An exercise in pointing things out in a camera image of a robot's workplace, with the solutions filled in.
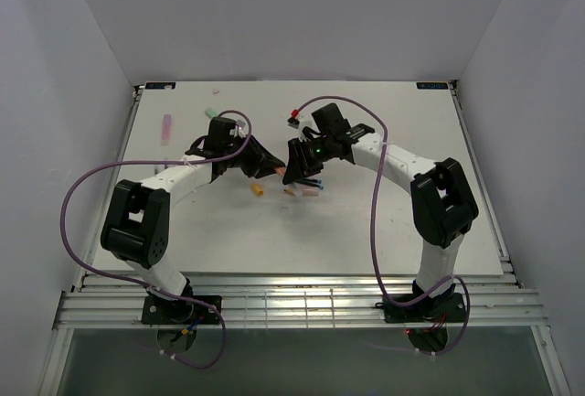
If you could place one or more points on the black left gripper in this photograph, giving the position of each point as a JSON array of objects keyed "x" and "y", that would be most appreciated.
[{"x": 269, "y": 163}]

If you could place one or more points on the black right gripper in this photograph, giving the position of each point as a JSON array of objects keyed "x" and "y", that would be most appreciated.
[{"x": 298, "y": 165}]

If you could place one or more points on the orange pink highlighter pen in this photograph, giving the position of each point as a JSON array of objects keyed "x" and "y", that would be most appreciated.
[{"x": 302, "y": 192}]

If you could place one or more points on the orange highlighter cap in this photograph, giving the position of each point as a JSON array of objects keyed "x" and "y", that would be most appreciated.
[{"x": 257, "y": 189}]

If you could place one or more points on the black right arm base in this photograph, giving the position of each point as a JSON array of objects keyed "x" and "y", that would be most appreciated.
[{"x": 447, "y": 307}]

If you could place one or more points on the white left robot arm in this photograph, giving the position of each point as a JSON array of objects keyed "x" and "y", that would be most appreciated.
[{"x": 137, "y": 224}]

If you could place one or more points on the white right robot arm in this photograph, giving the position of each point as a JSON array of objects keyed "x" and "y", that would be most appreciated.
[{"x": 443, "y": 205}]

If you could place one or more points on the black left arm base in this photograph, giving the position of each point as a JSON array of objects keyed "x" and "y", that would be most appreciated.
[{"x": 162, "y": 310}]

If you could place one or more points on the green highlighter cap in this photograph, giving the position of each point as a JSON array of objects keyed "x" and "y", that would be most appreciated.
[{"x": 211, "y": 113}]

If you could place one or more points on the blue label sticker left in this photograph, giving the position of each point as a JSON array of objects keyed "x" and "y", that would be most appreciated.
[{"x": 160, "y": 85}]

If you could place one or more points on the blue label sticker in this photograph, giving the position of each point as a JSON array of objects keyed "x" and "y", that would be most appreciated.
[
  {"x": 160, "y": 85},
  {"x": 432, "y": 85}
]

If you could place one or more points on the blue label sticker right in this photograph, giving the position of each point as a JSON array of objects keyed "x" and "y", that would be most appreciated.
[{"x": 432, "y": 85}]

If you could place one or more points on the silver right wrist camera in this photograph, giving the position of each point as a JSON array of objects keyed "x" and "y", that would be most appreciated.
[{"x": 303, "y": 126}]

